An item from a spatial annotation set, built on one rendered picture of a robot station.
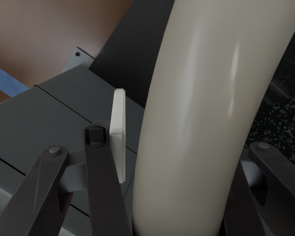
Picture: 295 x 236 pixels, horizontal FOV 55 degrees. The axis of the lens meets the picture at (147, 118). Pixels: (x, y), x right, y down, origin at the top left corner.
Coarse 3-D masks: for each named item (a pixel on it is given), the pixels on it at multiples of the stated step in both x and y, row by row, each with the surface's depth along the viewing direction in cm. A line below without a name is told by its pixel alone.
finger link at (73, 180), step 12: (96, 120) 17; (108, 120) 17; (72, 156) 13; (84, 156) 13; (72, 168) 13; (84, 168) 13; (60, 180) 13; (72, 180) 13; (84, 180) 13; (60, 192) 13
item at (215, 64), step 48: (192, 0) 6; (240, 0) 6; (288, 0) 6; (192, 48) 6; (240, 48) 6; (192, 96) 6; (240, 96) 6; (144, 144) 8; (192, 144) 7; (240, 144) 7; (144, 192) 8; (192, 192) 7
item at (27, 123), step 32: (32, 96) 82; (64, 96) 93; (96, 96) 107; (0, 128) 64; (32, 128) 71; (64, 128) 79; (128, 128) 102; (0, 160) 57; (32, 160) 62; (128, 160) 86; (0, 192) 53; (64, 224) 54
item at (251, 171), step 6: (246, 150) 14; (240, 156) 14; (246, 156) 14; (246, 162) 13; (252, 162) 13; (246, 168) 13; (252, 168) 13; (258, 168) 13; (246, 174) 13; (252, 174) 13; (258, 174) 13; (264, 174) 13; (252, 180) 13; (258, 180) 13; (264, 180) 13; (252, 186) 14; (258, 186) 13; (264, 186) 14
